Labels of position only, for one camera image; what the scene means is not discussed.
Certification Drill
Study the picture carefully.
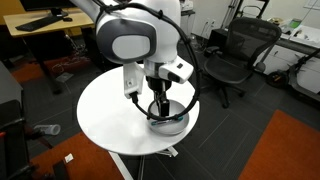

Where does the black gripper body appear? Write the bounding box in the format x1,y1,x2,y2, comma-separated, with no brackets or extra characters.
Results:
146,76,172,98

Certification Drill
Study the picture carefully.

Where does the teal capped black marker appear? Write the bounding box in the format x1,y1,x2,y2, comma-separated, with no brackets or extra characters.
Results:
151,116,184,126

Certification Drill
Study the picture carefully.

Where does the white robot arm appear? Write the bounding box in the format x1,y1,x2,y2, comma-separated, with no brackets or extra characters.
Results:
71,0,182,117

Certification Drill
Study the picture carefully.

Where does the white bowl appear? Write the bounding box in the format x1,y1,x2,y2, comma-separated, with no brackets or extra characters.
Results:
148,100,189,136

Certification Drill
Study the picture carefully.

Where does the round white table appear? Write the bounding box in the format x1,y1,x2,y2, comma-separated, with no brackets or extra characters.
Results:
77,67,200,157

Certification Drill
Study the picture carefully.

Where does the black mesh office chair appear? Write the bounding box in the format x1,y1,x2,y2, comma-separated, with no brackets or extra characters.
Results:
204,17,281,108

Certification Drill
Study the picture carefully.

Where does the white paper scrap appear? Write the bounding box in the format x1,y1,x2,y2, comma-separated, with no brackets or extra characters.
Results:
64,153,74,163

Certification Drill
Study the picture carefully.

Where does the wooden desk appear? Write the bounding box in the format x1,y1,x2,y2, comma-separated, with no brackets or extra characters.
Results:
4,8,93,47

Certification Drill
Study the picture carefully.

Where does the clear plastic bottle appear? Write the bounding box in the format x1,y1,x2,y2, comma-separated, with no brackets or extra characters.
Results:
35,124,61,136

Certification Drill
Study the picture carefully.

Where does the black computer mouse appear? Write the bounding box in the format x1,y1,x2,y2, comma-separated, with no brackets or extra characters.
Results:
63,17,73,22

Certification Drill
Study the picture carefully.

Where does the black electric scooter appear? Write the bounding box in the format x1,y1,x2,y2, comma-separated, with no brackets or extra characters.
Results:
266,48,320,102

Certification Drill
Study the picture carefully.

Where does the black keyboard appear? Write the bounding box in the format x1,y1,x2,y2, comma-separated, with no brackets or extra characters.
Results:
16,16,62,32

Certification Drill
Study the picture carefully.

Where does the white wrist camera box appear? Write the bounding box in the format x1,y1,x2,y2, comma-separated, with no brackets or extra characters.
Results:
158,58,194,84

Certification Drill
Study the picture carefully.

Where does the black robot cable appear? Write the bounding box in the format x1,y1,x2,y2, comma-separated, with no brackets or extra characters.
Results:
94,0,202,122

